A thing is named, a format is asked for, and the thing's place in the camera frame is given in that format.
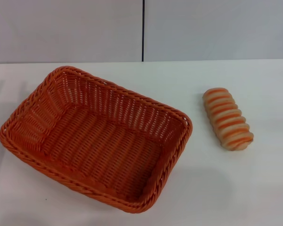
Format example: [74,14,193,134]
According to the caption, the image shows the orange striped bread roll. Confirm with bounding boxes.
[202,87,255,151]

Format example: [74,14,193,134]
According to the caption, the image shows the orange woven plastic basket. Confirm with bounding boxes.
[0,65,193,214]

